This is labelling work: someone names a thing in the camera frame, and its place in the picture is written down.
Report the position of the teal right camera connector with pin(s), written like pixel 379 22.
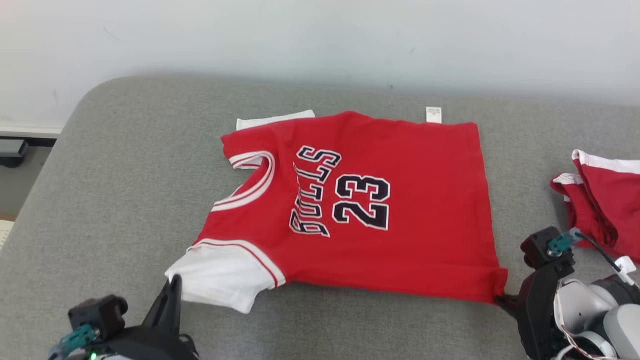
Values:
pixel 562 242

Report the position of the white wall baseboard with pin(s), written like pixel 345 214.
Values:
pixel 30 131

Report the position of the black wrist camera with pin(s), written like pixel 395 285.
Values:
pixel 100 315
pixel 535 247

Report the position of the red Bulls basketball jersey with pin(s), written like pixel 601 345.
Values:
pixel 425 225

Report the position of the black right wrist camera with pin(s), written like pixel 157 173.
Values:
pixel 535 247

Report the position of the red shorts with white stripe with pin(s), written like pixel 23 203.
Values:
pixel 610 200

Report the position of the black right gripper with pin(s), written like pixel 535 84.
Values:
pixel 537 310

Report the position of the teal camera connector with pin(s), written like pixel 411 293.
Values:
pixel 75 340
pixel 562 242

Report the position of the dark grey box device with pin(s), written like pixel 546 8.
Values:
pixel 12 150

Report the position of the teal left camera connector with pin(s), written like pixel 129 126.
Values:
pixel 75 340

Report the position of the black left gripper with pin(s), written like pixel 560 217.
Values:
pixel 145 345

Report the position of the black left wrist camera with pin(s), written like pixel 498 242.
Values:
pixel 100 315

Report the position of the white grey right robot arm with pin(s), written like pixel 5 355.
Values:
pixel 595 315

